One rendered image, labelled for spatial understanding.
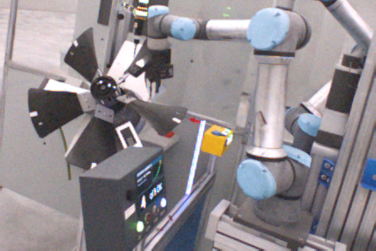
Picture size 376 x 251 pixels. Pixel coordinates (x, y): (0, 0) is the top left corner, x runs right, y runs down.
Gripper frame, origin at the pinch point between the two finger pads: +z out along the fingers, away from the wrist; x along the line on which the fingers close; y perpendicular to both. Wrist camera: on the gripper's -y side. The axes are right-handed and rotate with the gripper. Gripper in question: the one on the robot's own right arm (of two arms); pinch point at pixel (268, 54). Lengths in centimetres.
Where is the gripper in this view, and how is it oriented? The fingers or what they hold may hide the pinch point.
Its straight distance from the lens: 191.3
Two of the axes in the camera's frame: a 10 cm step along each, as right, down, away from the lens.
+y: 9.1, 2.5, -3.4
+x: 3.8, -1.4, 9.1
